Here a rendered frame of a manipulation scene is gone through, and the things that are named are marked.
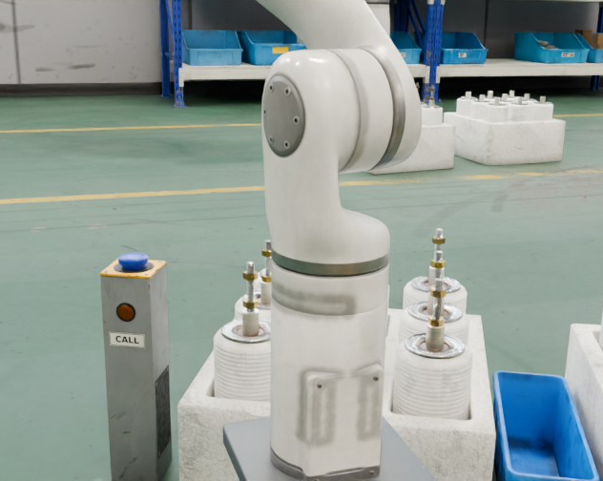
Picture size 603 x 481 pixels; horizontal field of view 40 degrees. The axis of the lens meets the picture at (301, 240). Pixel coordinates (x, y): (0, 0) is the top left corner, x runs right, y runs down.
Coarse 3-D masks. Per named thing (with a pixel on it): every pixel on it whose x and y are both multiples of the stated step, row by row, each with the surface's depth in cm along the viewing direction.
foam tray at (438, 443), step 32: (480, 320) 131; (480, 352) 119; (192, 384) 108; (384, 384) 108; (480, 384) 109; (192, 416) 102; (224, 416) 102; (256, 416) 101; (384, 416) 100; (416, 416) 100; (480, 416) 100; (192, 448) 104; (224, 448) 103; (416, 448) 99; (448, 448) 98; (480, 448) 97; (192, 480) 105; (224, 480) 104; (448, 480) 99; (480, 480) 98
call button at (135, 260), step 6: (132, 252) 112; (138, 252) 112; (120, 258) 110; (126, 258) 110; (132, 258) 110; (138, 258) 110; (144, 258) 110; (126, 264) 109; (132, 264) 109; (138, 264) 109; (144, 264) 111
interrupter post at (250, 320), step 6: (246, 312) 105; (252, 312) 105; (258, 312) 105; (246, 318) 105; (252, 318) 105; (258, 318) 105; (246, 324) 105; (252, 324) 105; (258, 324) 106; (246, 330) 105; (252, 330) 105; (258, 330) 106
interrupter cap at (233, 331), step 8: (240, 320) 109; (264, 320) 109; (224, 328) 106; (232, 328) 107; (240, 328) 107; (264, 328) 107; (224, 336) 104; (232, 336) 104; (240, 336) 104; (248, 336) 105; (256, 336) 105; (264, 336) 104
